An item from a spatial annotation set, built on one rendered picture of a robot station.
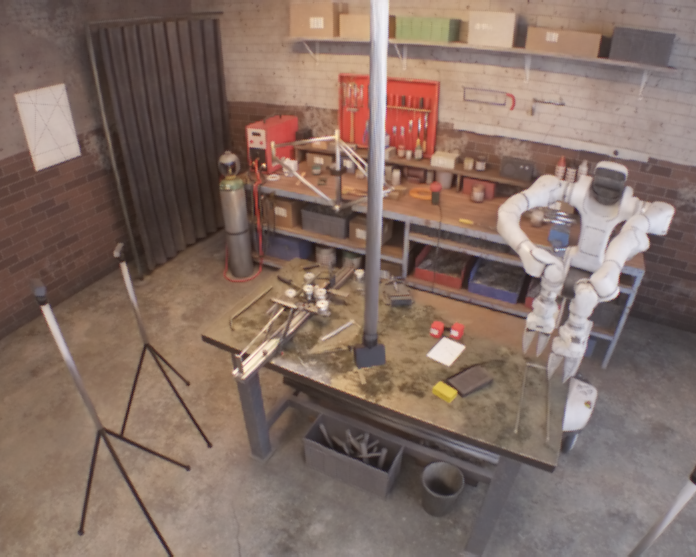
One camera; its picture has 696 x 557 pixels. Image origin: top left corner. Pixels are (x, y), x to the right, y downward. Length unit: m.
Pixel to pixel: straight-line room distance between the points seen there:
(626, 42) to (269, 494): 3.32
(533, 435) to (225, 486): 1.60
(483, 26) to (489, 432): 2.61
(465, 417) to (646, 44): 2.50
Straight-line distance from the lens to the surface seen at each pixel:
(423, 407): 1.69
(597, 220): 2.06
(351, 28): 3.72
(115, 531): 2.62
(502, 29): 3.38
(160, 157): 4.31
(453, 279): 3.38
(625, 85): 3.60
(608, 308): 3.32
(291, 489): 2.52
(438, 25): 3.44
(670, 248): 3.96
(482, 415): 1.71
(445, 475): 2.43
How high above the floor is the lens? 2.12
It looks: 32 degrees down
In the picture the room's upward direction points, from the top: straight up
